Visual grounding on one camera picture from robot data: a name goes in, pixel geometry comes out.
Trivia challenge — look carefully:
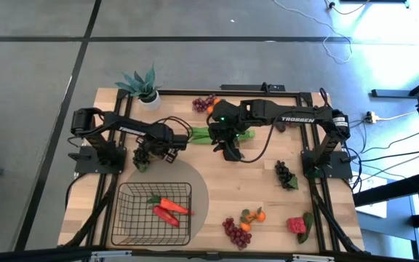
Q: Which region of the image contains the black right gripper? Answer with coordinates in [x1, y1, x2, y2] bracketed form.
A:
[209, 123, 250, 162]

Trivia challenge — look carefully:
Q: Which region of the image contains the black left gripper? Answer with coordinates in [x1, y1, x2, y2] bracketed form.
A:
[150, 125, 189, 164]

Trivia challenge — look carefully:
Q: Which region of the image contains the dark grape bunch with leaf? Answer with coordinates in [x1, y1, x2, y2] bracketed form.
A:
[274, 159, 300, 191]
[132, 143, 156, 173]

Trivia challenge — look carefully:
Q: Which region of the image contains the green toy corn husk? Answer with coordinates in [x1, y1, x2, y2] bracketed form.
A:
[188, 125, 257, 146]

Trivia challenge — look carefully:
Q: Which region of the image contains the tangerine cluster with leaves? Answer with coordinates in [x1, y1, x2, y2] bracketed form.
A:
[205, 97, 225, 116]

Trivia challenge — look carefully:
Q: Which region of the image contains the orange toy carrot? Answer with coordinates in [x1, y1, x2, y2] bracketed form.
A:
[146, 195, 195, 216]

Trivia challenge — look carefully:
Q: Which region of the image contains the red toy chili pepper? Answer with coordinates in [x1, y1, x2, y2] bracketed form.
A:
[152, 205, 180, 228]

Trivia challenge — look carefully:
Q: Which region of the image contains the red fruit with green leaf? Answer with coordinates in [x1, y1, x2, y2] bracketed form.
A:
[286, 212, 315, 245]

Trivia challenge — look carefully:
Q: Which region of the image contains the round grey placemat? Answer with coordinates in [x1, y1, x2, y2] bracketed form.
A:
[124, 158, 210, 252]

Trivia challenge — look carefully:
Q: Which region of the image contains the green plant in white pot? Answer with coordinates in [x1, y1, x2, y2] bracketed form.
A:
[114, 63, 162, 112]

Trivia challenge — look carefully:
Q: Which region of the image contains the black diagonal beam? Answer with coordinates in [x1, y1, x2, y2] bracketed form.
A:
[353, 170, 419, 208]

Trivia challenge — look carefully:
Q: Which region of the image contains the black stand leg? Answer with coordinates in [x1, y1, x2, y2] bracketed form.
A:
[371, 68, 419, 99]

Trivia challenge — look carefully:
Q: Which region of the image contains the black front crossbar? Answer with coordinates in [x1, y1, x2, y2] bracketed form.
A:
[0, 246, 419, 262]

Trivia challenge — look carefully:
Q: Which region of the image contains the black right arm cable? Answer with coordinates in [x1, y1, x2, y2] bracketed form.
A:
[238, 119, 282, 164]

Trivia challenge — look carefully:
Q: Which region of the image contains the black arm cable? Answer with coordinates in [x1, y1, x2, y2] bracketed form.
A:
[154, 115, 195, 141]
[238, 119, 282, 164]

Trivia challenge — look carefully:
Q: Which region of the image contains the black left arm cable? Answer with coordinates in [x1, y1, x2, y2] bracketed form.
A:
[154, 115, 195, 141]

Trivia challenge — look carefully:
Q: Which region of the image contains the black metal table frame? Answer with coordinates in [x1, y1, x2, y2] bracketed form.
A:
[58, 89, 365, 255]

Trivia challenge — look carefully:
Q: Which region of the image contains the black mount bar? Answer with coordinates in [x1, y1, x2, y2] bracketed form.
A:
[220, 83, 287, 92]

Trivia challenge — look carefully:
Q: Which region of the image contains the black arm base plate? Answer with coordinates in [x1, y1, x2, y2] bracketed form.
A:
[68, 145, 127, 175]
[301, 150, 353, 180]

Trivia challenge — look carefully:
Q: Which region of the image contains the black wire basket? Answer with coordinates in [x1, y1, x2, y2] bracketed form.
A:
[110, 181, 193, 247]

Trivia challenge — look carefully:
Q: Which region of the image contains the black elbow cable loop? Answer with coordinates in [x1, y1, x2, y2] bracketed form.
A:
[317, 87, 331, 107]

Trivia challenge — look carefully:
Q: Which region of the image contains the silver bracket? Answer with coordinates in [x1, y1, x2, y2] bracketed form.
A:
[291, 253, 336, 262]
[89, 250, 135, 261]

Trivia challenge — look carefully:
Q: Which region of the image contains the white floor cable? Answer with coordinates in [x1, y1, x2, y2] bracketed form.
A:
[273, 0, 354, 65]

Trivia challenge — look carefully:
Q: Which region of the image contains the pale yellow floor cable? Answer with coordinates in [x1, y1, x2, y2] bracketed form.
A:
[375, 108, 419, 123]

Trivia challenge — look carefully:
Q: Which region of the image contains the black cable with plug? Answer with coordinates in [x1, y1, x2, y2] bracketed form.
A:
[325, 0, 372, 16]

